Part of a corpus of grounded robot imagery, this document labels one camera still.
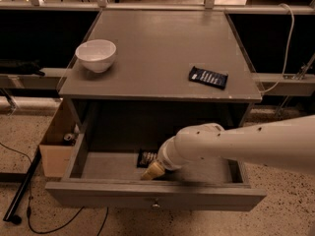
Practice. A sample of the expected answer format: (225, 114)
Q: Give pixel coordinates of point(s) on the white ceramic bowl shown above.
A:
(96, 55)

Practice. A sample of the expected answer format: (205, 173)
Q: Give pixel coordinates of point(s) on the black chocolate rxbar wrapper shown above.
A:
(146, 157)

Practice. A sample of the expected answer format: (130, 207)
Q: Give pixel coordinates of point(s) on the black metal floor bar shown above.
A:
(24, 180)

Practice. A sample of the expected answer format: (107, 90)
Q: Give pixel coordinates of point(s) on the grey cabinet counter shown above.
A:
(145, 97)

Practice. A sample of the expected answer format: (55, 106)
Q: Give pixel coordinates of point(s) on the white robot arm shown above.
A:
(287, 144)

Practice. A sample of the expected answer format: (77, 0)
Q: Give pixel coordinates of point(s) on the open grey top drawer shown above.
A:
(95, 178)

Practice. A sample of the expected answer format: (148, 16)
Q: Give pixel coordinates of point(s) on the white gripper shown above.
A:
(162, 157)

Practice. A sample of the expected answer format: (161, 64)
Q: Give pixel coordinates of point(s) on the cardboard box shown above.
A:
(55, 155)

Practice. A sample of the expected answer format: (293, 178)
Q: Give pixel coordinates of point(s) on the dark blue rxbar wrapper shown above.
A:
(208, 78)

